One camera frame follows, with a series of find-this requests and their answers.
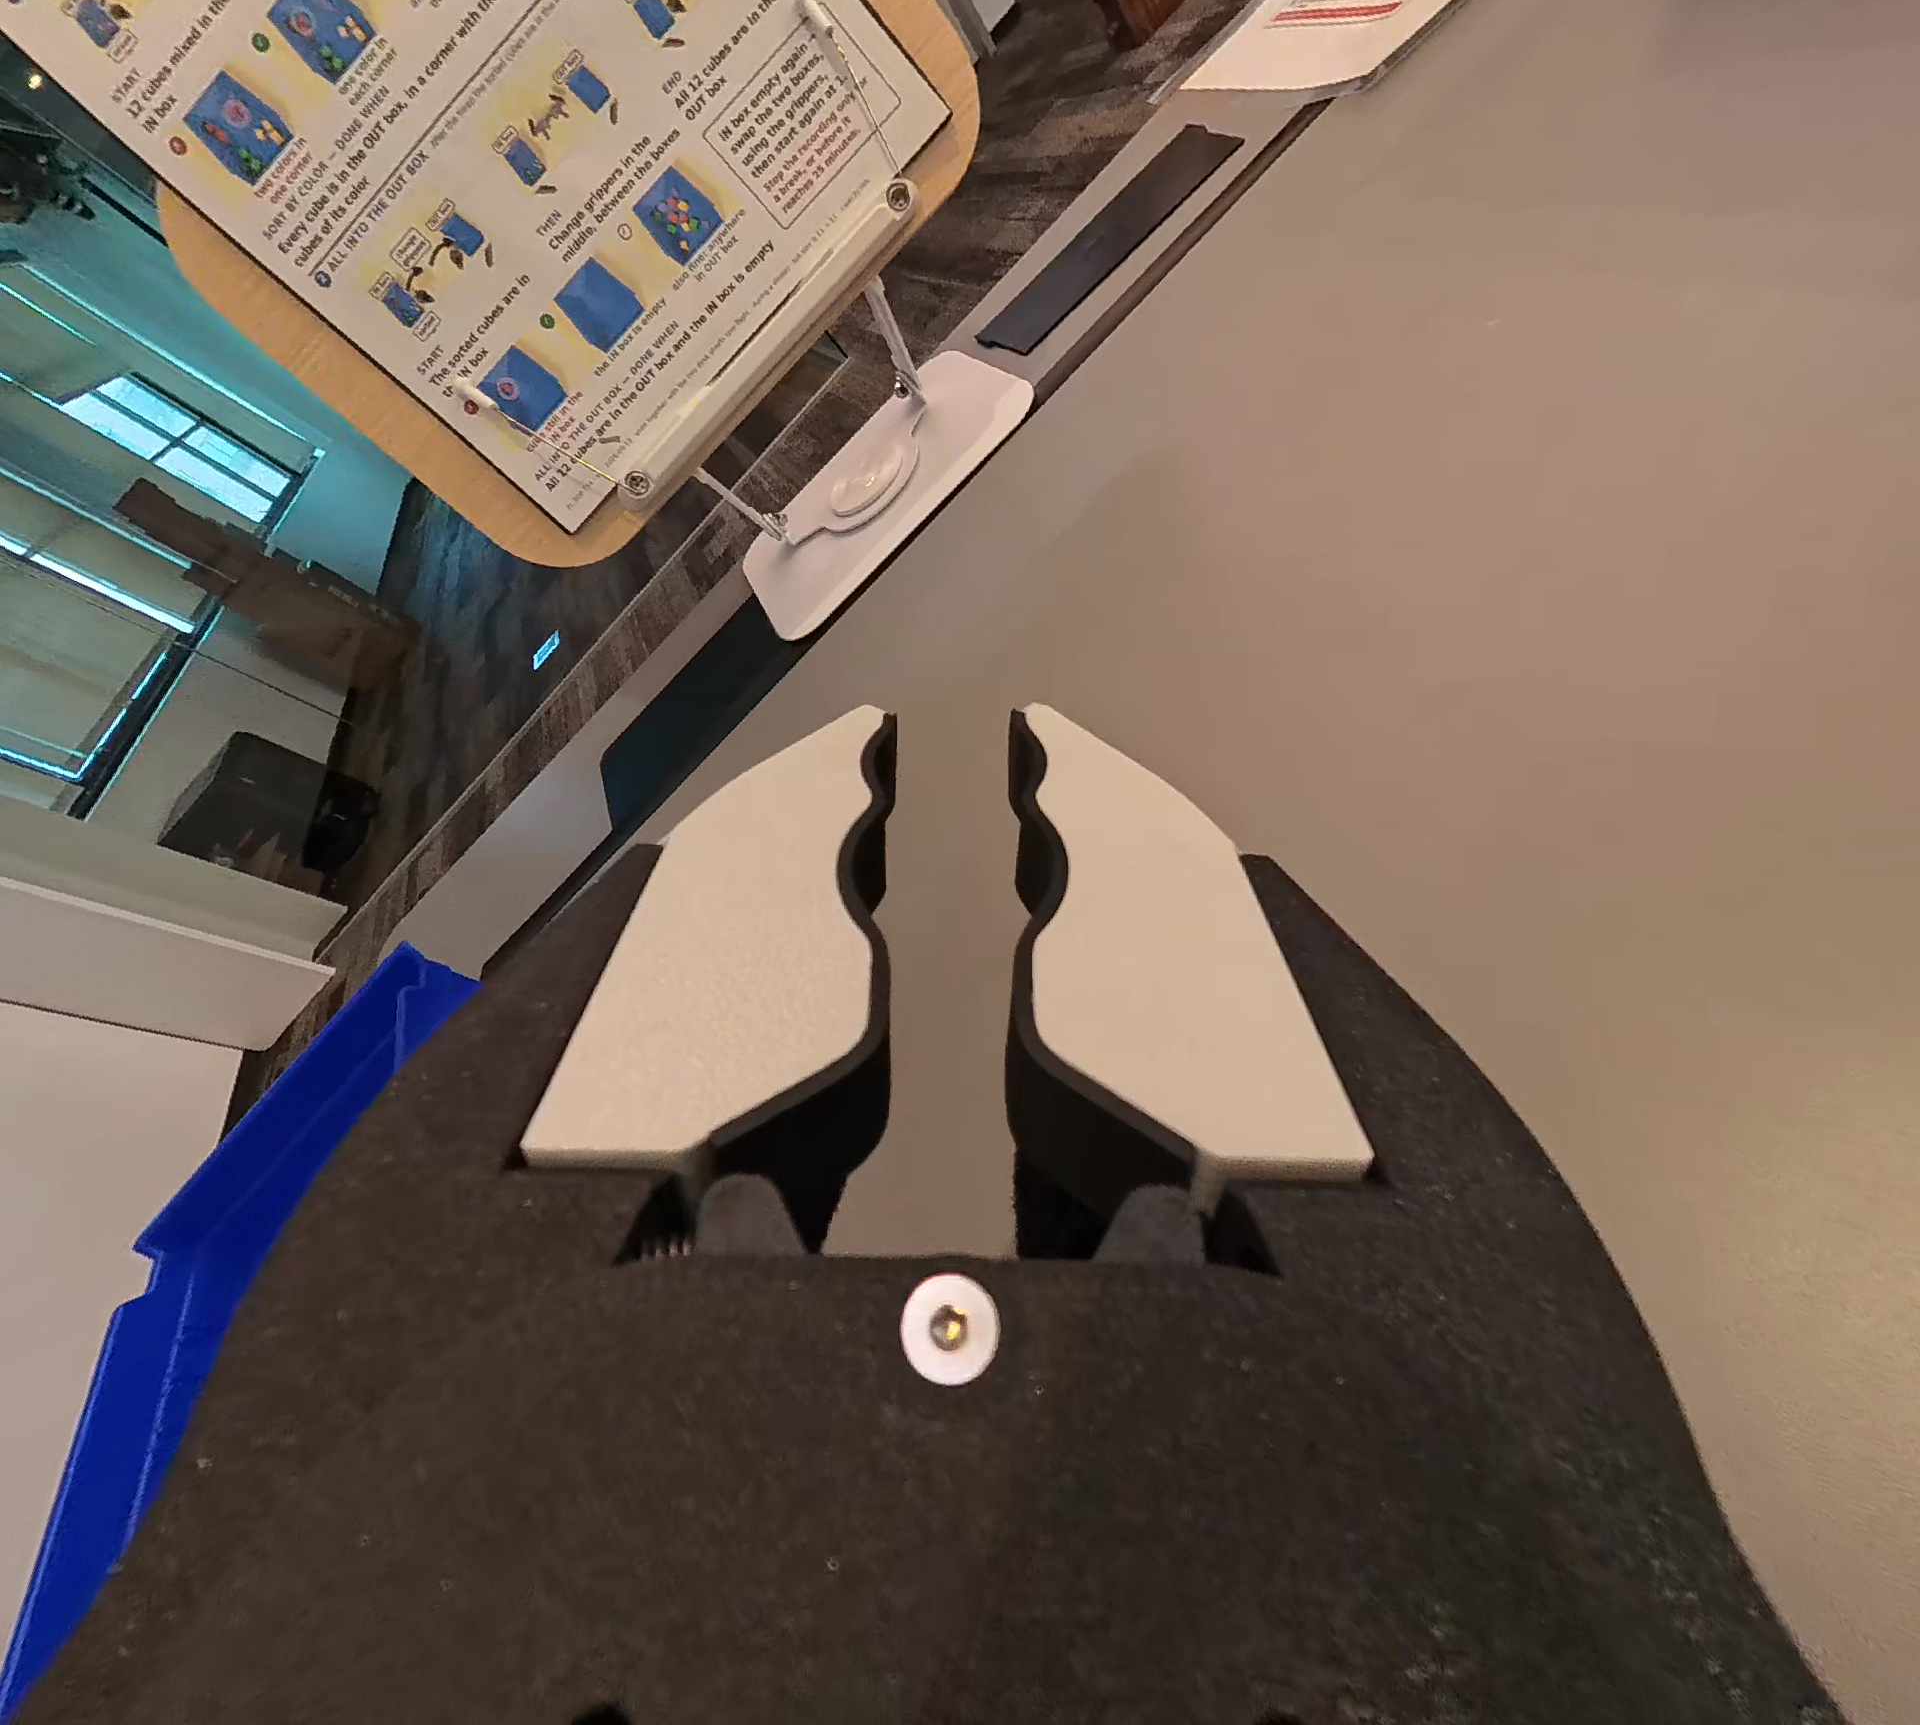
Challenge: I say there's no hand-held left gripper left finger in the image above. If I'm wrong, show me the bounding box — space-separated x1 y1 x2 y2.
518 706 903 1245

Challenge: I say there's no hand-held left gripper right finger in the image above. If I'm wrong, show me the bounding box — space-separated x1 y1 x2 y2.
1005 703 1380 1245

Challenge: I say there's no blue plastic bin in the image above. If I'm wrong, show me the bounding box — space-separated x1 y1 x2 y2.
0 938 484 1713

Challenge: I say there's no dark equipment case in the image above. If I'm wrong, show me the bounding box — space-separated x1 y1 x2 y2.
157 731 381 903

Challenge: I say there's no cardboard box stack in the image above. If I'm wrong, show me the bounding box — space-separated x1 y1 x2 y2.
117 476 427 710

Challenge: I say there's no white sheet holder bar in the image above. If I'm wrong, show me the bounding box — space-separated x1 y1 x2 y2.
456 0 922 515

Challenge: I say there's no tall window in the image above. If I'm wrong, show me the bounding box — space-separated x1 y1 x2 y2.
0 507 229 784
57 371 327 529

